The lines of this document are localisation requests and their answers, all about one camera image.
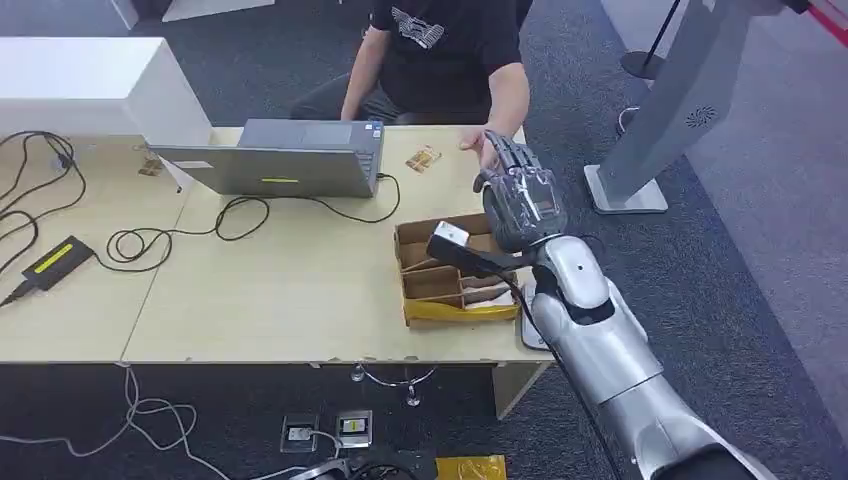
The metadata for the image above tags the floor socket with plug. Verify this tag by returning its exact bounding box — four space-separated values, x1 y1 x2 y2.
279 413 321 455

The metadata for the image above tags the red barrier belt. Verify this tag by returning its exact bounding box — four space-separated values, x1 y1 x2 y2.
804 0 848 32

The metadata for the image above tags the grey slanted kiosk stand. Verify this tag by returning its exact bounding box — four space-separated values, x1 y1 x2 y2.
583 0 791 216

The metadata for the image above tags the black looped cable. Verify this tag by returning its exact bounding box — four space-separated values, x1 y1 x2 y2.
0 129 88 277

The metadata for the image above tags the person's left hand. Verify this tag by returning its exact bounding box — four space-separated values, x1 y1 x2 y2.
459 127 503 171

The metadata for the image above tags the grey laptop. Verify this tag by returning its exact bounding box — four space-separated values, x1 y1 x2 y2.
146 118 386 200

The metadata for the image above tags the white kiosk cable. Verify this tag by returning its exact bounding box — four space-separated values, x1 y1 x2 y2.
616 105 642 138

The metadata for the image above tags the floor socket with yellow label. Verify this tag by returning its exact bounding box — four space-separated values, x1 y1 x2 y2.
333 409 374 451

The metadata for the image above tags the wooden card box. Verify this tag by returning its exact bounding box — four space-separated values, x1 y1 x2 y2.
393 212 526 331

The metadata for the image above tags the person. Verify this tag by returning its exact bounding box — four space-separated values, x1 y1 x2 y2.
289 0 535 171

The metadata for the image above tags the black robot foot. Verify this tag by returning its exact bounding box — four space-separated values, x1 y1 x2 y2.
290 449 440 480

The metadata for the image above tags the black power adapter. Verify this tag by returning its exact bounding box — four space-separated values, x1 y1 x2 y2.
20 235 97 293

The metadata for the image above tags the white cabinet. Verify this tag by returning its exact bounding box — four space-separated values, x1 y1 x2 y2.
0 36 213 150

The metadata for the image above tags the black laptop power cable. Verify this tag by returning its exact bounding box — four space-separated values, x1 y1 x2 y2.
93 172 403 275

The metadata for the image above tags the yellow bag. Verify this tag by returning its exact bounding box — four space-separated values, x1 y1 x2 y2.
434 454 509 480

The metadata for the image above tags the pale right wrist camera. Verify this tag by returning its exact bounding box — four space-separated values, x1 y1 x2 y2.
425 221 535 280

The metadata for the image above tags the printed card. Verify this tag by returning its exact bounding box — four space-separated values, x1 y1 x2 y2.
405 144 443 175

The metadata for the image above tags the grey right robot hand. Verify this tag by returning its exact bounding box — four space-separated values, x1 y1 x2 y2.
472 129 570 255

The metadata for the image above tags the stack of cards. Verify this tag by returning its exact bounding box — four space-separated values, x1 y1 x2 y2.
459 274 517 311

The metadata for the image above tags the white floor cable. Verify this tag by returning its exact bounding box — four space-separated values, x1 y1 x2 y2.
0 363 314 480

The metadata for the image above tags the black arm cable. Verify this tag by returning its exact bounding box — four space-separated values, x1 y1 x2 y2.
502 270 625 480

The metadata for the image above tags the black stanchion post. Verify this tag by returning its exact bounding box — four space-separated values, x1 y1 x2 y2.
619 0 684 81

